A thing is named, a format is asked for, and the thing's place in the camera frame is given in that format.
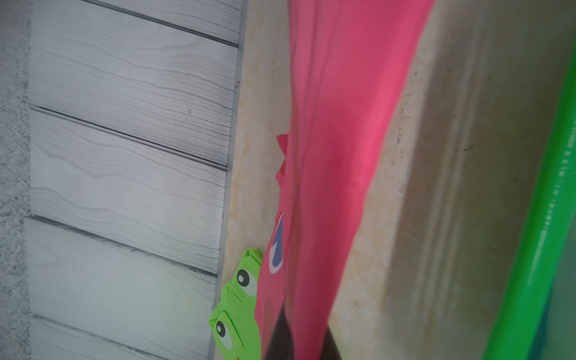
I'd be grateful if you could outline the green frog raincoat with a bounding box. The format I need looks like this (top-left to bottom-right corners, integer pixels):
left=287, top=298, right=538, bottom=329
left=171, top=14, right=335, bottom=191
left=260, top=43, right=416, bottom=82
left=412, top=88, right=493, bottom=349
left=208, top=249, right=263, bottom=359

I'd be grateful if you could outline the green plastic basket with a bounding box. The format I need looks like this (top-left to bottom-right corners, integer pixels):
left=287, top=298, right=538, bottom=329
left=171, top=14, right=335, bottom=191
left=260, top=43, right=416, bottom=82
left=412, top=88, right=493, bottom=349
left=484, top=57, right=575, bottom=359

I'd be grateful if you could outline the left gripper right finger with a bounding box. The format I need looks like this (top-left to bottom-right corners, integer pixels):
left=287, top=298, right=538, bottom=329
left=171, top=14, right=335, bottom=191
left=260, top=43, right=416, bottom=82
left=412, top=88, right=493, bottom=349
left=319, top=328, right=342, bottom=360

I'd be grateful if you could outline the pink rabbit raincoat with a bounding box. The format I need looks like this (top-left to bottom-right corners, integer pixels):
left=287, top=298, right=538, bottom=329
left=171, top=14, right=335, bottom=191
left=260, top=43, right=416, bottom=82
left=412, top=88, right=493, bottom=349
left=255, top=1, right=433, bottom=359

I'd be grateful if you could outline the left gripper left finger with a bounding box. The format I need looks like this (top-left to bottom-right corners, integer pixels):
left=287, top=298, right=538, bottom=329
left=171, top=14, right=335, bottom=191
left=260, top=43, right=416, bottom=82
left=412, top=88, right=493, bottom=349
left=264, top=307, right=294, bottom=360

